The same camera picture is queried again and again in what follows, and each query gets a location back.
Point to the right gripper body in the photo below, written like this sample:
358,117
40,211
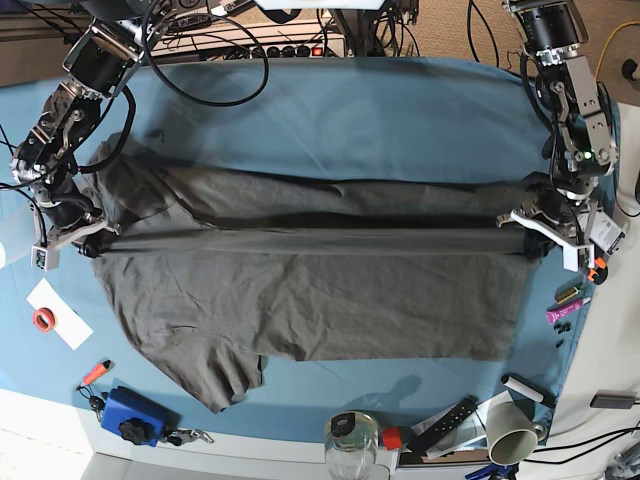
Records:
65,215

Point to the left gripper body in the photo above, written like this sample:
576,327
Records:
568,223

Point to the dark grey T-shirt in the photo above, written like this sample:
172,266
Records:
215,269

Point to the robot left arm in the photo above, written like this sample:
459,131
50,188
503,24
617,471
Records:
581,149

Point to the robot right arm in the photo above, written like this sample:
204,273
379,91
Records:
116,43

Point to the white barcode device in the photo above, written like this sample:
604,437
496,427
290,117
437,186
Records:
606,233

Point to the frosted plastic cup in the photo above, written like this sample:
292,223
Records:
18,233

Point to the small gold battery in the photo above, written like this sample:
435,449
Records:
568,293

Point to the orange black utility knife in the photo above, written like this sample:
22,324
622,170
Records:
597,274

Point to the purple glue tube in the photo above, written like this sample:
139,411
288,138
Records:
556,314

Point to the white paper sheet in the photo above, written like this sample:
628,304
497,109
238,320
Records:
70,327

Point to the orange tape roll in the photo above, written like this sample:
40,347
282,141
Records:
44,320

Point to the blue table cloth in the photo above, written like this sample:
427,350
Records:
402,119

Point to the orange marker pen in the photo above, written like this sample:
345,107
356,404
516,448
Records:
97,371

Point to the white black marker roll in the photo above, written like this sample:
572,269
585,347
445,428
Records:
528,390

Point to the blue clamp block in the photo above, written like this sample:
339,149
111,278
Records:
134,418

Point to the grey adapter box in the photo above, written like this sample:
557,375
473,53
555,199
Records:
613,400

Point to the grey-green mug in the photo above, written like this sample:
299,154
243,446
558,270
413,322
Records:
511,436

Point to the metal carabiner keys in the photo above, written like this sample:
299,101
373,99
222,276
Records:
180,437

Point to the black remote control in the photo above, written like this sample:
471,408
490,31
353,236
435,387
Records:
446,424

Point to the orange cube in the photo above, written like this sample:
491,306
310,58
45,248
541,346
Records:
392,438

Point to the black power strip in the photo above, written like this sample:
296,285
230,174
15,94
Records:
289,51

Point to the glass jar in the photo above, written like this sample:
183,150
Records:
351,444

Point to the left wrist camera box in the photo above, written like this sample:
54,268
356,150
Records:
576,257

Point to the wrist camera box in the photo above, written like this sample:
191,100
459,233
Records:
45,258
576,257

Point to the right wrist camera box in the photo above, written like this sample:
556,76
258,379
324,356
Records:
45,258

